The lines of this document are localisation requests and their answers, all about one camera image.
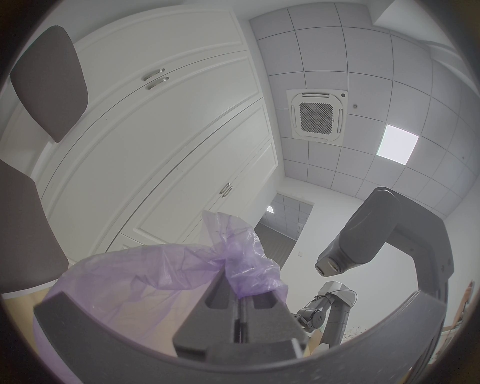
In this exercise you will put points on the ceiling air conditioner vent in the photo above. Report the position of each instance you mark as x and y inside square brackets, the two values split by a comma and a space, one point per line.
[317, 117]

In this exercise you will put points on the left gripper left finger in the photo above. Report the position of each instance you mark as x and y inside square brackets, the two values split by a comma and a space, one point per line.
[195, 330]

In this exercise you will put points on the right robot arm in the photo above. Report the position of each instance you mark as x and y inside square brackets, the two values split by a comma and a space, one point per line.
[337, 315]

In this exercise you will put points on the grey curtain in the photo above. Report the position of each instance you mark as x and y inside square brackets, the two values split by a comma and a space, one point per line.
[277, 243]

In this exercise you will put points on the purple plastic bag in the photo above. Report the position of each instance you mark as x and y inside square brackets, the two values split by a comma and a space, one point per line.
[123, 277]

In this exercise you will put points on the white wardrobe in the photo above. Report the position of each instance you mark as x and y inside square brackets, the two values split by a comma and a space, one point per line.
[150, 131]

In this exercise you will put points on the grey padded white chair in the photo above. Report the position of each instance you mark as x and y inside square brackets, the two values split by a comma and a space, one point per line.
[48, 82]

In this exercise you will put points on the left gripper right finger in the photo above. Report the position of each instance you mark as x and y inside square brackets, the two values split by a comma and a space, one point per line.
[277, 326]

